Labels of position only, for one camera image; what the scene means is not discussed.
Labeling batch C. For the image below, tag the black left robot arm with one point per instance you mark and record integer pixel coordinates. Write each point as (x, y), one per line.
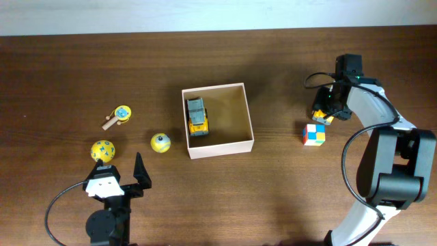
(110, 226)

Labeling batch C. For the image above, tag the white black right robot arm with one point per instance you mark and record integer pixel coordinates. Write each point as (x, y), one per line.
(396, 166)

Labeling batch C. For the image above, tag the yellow grey toy mixer truck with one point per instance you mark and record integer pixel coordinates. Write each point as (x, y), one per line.
(321, 117)

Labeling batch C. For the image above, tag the yellow wooden rattle drum toy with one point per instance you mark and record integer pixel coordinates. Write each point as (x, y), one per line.
(118, 116)

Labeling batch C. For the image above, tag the beige open cardboard box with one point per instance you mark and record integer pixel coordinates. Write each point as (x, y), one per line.
(230, 128)

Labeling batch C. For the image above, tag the yellow grey minion ball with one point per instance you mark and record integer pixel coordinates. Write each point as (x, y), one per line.
(160, 143)

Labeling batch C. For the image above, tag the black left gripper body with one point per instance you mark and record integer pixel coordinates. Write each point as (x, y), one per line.
(123, 202)

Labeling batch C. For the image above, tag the yellow grey toy dump truck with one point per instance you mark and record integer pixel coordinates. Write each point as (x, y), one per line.
(198, 124)

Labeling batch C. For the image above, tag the small colourful puzzle cube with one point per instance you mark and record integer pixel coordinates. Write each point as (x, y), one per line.
(314, 135)

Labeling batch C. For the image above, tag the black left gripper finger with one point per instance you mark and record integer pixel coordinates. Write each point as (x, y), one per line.
(140, 173)
(99, 163)

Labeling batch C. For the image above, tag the yellow ball with blue letters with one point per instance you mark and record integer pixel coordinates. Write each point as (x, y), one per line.
(102, 150)

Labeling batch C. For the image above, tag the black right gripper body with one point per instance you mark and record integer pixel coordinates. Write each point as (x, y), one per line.
(336, 111)

